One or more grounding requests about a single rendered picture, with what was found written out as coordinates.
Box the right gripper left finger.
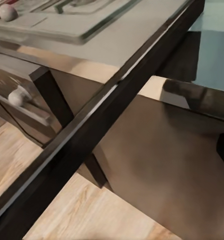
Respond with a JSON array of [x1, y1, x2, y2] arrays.
[[0, 133, 18, 180]]

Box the microwave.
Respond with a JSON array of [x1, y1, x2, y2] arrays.
[[0, 0, 224, 240]]

